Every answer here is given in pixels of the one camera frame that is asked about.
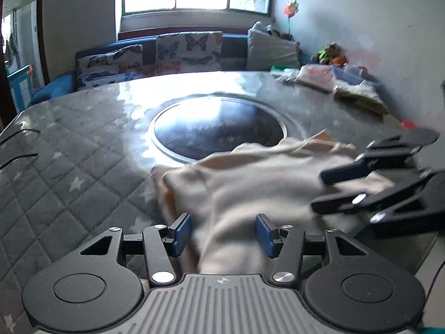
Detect cream white garment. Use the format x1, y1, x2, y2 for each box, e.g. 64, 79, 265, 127
151, 131, 392, 274

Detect red box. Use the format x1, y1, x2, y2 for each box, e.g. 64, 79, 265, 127
400, 121, 417, 131

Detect folded yellow-green garment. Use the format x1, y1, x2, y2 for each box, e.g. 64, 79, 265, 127
333, 80, 389, 116

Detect clear plastic storage box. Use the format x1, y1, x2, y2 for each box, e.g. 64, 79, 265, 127
330, 64, 378, 85

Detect folded pink garment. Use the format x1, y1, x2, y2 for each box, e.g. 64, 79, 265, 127
296, 64, 336, 92

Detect stuffed teddy bear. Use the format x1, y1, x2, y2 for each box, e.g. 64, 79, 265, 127
311, 42, 348, 67

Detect grey quilted table cover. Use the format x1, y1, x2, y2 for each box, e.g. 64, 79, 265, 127
0, 70, 439, 334

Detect round glass hotplate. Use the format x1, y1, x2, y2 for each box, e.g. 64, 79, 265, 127
149, 95, 288, 164

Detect clear plastic bag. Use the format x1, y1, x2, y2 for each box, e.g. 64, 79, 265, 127
270, 69, 300, 85

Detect grey plain cushion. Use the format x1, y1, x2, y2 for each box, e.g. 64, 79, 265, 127
246, 29, 300, 71

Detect colourful pinwheel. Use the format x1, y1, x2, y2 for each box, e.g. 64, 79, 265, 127
284, 0, 300, 35

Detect low butterfly print cushion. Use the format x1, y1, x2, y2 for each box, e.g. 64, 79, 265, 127
76, 45, 144, 90

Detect blue sofa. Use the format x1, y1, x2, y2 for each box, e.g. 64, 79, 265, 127
30, 31, 304, 105

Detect rimless eyeglasses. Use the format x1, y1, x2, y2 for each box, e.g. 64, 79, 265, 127
0, 128, 41, 170

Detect upright butterfly print cushion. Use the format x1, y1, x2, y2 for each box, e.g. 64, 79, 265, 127
155, 31, 223, 75

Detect blue cabinet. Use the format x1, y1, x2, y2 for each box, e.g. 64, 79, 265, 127
8, 64, 33, 113

